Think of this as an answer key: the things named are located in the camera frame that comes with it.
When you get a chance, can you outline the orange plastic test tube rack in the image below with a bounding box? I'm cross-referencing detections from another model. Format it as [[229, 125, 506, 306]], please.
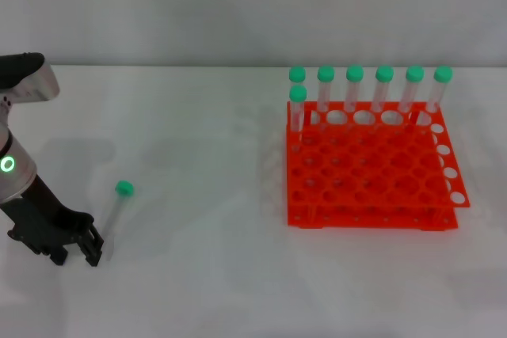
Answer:
[[284, 100, 472, 232]]

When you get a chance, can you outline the clear test tube green cap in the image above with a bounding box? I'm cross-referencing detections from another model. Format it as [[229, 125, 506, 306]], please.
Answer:
[[425, 66, 454, 114], [371, 65, 395, 114], [316, 65, 336, 114], [101, 179, 135, 262], [398, 65, 425, 114], [288, 66, 307, 89], [343, 65, 364, 113], [289, 85, 308, 136]]

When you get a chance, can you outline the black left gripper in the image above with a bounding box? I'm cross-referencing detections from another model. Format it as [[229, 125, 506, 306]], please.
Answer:
[[0, 174, 105, 268]]

